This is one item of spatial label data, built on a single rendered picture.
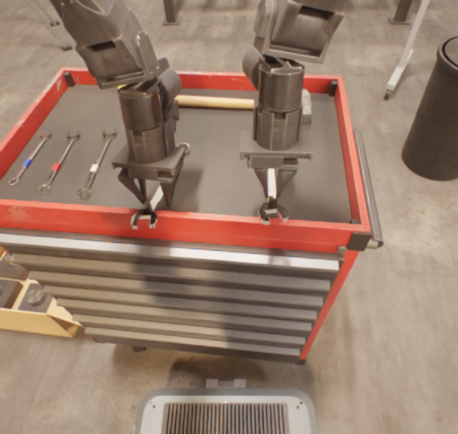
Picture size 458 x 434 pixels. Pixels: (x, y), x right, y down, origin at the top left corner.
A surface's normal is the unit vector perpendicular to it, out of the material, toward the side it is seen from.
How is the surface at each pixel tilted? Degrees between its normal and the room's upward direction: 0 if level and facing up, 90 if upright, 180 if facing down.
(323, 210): 0
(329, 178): 0
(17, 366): 0
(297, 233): 90
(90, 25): 102
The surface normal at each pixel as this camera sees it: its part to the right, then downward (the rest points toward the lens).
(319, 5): 0.09, 0.89
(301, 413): -0.03, -0.63
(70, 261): -0.05, -0.43
